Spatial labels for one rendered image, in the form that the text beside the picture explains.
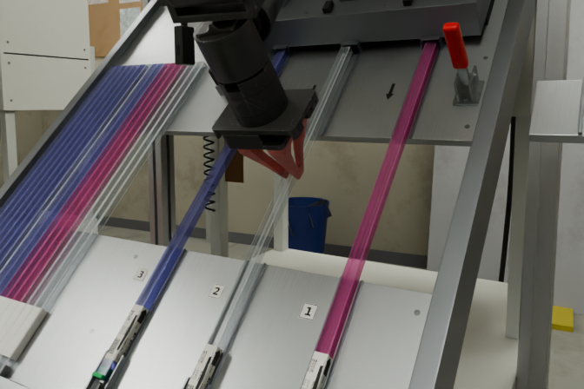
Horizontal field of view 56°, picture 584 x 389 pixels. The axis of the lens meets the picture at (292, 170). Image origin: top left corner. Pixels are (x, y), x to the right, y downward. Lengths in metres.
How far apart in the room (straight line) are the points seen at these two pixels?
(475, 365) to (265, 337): 0.47
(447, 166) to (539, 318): 2.27
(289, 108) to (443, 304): 0.24
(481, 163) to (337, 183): 3.10
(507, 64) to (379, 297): 0.30
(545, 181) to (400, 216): 2.74
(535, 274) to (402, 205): 2.69
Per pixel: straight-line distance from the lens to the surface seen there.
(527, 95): 0.97
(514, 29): 0.71
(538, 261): 0.87
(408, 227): 3.55
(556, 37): 0.84
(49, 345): 0.70
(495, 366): 0.95
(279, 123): 0.55
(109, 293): 0.68
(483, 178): 0.56
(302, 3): 0.80
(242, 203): 4.02
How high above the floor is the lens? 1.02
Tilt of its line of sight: 7 degrees down
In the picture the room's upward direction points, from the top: straight up
